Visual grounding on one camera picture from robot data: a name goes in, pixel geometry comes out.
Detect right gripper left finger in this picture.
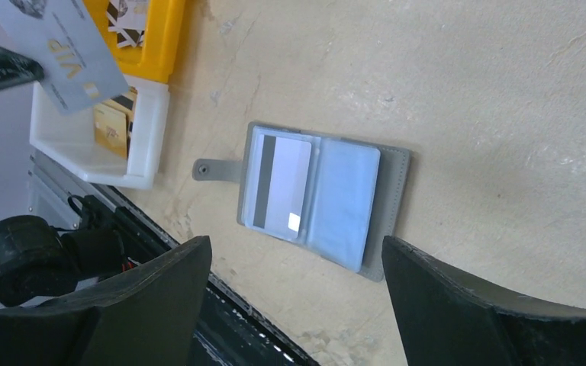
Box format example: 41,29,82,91
0,236,212,365

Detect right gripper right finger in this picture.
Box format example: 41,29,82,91
382,236,586,365

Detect silver VIP credit card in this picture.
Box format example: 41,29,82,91
0,0,129,114

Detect grey card holder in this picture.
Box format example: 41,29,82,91
192,121,411,282

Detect white magnetic stripe card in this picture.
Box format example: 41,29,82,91
252,135,312,240

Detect gold card in bin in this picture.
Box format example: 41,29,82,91
93,87,137,159

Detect white cards in yellow bin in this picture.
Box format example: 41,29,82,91
106,0,150,49

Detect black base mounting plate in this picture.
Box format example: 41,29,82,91
86,184,319,365

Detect clear plastic bin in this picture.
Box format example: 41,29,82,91
30,75,170,190

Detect yellow plastic bin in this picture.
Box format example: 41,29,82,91
84,0,185,84

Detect aluminium extrusion rail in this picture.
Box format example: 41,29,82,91
28,149,99,232

